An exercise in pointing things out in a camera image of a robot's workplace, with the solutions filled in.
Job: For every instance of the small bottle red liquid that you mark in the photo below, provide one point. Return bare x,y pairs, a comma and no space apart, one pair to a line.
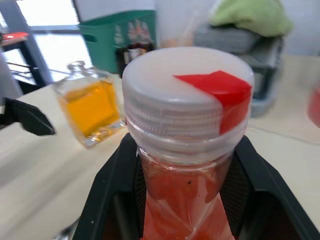
137,35

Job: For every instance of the red juice plastic bottle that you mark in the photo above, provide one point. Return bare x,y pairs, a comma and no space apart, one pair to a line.
180,205

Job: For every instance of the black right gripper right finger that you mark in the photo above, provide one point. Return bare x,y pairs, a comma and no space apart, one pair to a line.
262,205

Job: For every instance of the red flat object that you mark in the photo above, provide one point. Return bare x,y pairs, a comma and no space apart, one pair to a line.
15,35

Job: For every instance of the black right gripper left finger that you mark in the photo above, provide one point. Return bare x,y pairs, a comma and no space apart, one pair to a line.
112,180

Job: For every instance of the small bottle dark liquid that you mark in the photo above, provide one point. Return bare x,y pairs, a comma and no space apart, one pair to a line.
118,35

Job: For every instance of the green cloth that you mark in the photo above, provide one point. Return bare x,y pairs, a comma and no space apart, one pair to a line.
250,15

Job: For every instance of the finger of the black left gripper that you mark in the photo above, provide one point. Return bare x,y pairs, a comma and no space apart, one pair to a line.
30,117

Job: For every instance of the dark metal rack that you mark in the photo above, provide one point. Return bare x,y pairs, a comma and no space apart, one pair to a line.
32,57

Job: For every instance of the clear measuring cup orange liquid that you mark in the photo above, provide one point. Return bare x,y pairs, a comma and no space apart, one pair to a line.
175,25

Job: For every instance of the small grey box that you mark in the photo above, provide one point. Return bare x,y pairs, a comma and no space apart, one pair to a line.
225,37

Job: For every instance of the square glass bottle orange liquid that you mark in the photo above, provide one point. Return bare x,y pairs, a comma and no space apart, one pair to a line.
87,110

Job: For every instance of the teal plastic basket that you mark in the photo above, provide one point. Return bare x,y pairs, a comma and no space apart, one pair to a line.
100,32

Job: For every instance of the clear pitcher pink liquid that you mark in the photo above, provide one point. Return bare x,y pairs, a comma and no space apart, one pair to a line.
315,105

